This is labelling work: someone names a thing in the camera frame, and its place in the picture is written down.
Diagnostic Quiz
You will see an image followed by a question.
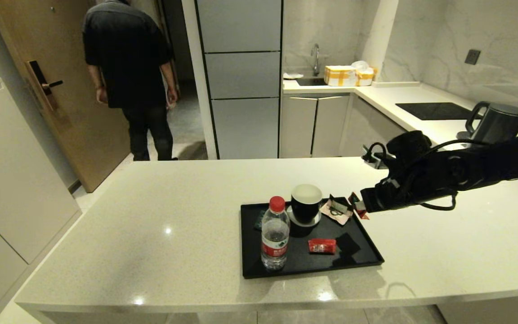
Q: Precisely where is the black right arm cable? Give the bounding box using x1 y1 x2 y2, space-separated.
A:
414 139 489 211

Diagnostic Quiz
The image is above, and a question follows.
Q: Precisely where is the clear water bottle red cap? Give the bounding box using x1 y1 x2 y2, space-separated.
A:
261 196 290 271

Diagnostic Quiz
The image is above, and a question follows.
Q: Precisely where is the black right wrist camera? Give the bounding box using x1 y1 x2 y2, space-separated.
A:
362 130 433 170

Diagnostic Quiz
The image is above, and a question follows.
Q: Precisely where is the small yellow taped box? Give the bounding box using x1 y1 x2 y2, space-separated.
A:
356 67 377 87

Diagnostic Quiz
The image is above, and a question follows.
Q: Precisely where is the white box with yellow tape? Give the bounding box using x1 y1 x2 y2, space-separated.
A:
323 66 357 87

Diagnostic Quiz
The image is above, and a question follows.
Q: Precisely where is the chrome sink faucet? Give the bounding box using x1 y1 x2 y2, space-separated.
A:
310 44 321 77

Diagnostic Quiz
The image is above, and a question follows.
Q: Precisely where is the black mug white inside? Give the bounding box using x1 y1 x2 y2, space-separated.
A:
291 184 323 225

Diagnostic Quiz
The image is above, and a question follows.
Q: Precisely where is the black induction cooktop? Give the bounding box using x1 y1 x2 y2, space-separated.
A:
395 103 482 121

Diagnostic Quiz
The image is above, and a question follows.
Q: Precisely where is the tall grey refrigerator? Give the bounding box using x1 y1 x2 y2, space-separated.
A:
195 0 283 160

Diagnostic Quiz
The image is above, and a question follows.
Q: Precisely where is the grey kitchen base cabinet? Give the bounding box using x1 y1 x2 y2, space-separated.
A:
280 94 437 158

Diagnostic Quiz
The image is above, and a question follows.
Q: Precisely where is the brown wooden door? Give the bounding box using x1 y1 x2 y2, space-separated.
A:
0 0 132 193

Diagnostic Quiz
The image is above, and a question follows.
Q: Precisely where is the black rectangular serving tray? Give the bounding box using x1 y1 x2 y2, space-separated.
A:
240 197 385 279

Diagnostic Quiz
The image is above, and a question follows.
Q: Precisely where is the white storage cabinet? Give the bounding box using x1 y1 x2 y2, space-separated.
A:
0 79 82 324

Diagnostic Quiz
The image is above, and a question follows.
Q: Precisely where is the person in black clothes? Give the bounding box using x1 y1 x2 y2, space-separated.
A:
82 0 179 161

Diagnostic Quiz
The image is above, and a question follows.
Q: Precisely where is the black door lock with handle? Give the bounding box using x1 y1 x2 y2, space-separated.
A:
26 61 64 112

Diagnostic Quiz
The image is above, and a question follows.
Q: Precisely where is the round white coaster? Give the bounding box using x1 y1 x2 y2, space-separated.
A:
286 206 322 228

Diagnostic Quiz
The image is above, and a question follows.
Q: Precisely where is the red sachet dark end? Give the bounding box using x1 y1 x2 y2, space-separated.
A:
348 192 370 220

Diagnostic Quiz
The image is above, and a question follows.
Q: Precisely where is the black electric kettle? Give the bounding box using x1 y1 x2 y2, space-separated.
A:
465 102 518 145

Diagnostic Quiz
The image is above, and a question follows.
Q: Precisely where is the red sachet with black circle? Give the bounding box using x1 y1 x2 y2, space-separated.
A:
308 238 337 255

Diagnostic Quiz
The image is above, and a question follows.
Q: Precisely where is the pink tea sachet black logo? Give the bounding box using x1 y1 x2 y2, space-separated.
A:
321 194 353 225

